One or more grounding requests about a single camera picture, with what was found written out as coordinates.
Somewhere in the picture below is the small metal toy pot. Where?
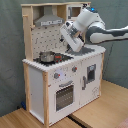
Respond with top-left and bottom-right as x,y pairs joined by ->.
40,51 -> 55,62

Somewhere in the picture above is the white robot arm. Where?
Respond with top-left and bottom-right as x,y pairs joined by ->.
60,7 -> 128,52

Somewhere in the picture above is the white toy microwave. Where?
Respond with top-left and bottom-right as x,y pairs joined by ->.
67,3 -> 87,20

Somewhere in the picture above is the left red stove knob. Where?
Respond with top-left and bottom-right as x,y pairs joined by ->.
54,73 -> 60,79

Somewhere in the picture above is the grey toy range hood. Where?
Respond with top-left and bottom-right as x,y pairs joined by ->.
33,6 -> 64,27

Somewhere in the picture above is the red stove knob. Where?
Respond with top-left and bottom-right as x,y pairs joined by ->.
71,65 -> 78,73
54,73 -> 60,79

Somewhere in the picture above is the wooden toy kitchen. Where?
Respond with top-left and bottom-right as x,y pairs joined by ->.
22,2 -> 105,127

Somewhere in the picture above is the white toy fridge door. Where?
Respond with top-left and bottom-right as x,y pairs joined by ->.
80,55 -> 102,106

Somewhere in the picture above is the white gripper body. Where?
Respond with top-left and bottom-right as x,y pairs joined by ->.
60,21 -> 83,52

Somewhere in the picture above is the toy oven door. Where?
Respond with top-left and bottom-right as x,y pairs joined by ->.
49,79 -> 79,125

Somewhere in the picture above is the black toy stovetop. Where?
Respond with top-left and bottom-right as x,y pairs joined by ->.
34,52 -> 71,66

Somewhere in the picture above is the right red stove knob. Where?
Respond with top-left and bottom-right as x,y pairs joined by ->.
71,65 -> 78,73

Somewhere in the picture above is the grey toy sink basin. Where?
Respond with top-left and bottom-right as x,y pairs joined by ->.
66,47 -> 95,56

